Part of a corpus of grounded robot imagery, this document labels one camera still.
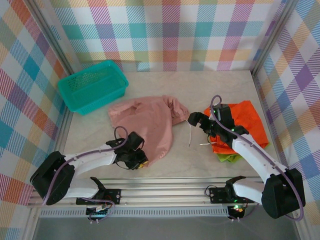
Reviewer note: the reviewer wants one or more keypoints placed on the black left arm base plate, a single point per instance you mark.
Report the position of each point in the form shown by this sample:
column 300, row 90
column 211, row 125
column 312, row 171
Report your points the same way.
column 112, row 196

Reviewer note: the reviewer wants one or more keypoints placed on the orange shorts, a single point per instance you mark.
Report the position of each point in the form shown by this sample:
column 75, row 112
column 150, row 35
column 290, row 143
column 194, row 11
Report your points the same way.
column 250, row 120

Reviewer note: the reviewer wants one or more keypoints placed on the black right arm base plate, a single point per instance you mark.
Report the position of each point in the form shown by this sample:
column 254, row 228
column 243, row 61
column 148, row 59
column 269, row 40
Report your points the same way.
column 217, row 195

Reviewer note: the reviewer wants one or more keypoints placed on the aluminium rail frame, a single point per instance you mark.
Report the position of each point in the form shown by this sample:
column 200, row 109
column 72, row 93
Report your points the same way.
column 162, row 193

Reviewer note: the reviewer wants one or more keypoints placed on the aluminium table side rail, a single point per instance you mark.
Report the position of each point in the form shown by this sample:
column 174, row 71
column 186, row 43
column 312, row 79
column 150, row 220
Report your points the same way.
column 62, row 135

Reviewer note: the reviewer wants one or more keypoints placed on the teal plastic basket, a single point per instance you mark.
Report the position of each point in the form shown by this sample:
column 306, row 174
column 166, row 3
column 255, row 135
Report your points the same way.
column 92, row 85

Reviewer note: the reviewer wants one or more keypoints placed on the pink shorts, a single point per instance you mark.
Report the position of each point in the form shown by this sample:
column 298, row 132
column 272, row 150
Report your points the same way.
column 150, row 117

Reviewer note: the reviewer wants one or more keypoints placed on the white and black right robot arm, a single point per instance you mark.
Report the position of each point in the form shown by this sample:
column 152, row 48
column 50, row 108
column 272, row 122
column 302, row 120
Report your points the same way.
column 260, row 162

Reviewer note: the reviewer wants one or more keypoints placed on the lime green shorts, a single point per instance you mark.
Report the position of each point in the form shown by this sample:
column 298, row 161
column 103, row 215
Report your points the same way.
column 228, row 158

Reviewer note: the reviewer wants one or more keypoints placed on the aluminium corner post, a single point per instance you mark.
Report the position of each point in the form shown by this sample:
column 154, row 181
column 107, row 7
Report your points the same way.
column 53, row 37
column 272, row 32

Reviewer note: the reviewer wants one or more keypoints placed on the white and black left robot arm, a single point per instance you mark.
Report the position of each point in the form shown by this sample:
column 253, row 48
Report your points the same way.
column 82, row 162

